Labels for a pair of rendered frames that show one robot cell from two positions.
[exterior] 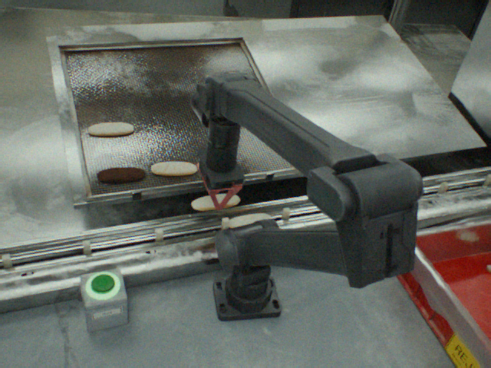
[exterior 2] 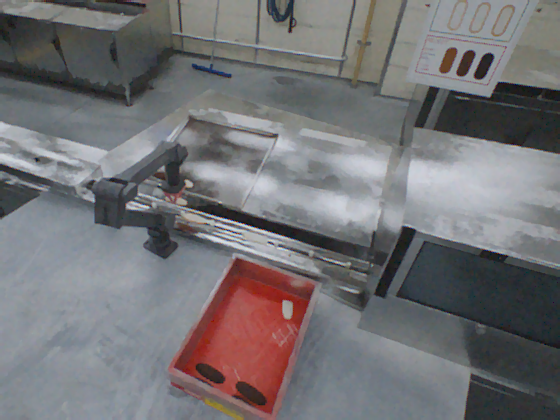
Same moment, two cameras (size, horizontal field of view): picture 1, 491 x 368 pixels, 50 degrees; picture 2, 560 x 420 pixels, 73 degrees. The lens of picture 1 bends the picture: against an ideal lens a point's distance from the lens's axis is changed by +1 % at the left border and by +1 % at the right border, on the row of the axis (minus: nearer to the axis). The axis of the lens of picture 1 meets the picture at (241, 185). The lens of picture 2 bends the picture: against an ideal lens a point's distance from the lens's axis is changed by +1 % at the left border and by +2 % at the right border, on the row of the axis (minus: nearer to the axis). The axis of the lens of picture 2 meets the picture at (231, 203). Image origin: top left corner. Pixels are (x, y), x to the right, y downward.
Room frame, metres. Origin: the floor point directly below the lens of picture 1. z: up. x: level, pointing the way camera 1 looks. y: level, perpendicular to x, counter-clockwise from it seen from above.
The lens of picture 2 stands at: (0.16, -0.97, 1.95)
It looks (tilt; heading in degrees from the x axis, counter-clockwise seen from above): 42 degrees down; 48
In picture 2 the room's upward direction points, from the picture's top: 1 degrees clockwise
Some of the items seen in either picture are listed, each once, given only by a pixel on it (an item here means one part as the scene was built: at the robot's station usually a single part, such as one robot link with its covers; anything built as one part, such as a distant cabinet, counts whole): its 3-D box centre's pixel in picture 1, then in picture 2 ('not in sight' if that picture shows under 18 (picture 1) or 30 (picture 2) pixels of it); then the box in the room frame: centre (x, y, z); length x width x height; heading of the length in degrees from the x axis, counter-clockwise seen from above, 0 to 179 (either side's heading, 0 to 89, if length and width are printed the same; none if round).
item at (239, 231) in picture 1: (246, 251); (158, 222); (0.64, -0.03, 0.94); 0.09 x 0.05 x 0.10; 31
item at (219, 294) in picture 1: (248, 287); (159, 239); (0.62, -0.04, 0.86); 0.12 x 0.09 x 0.08; 106
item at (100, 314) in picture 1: (104, 304); not in sight; (0.55, 0.21, 0.84); 0.08 x 0.08 x 0.11; 25
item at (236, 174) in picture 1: (221, 155); (173, 178); (0.77, 0.05, 1.04); 0.10 x 0.07 x 0.07; 25
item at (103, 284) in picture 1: (103, 285); not in sight; (0.55, 0.21, 0.90); 0.04 x 0.04 x 0.02
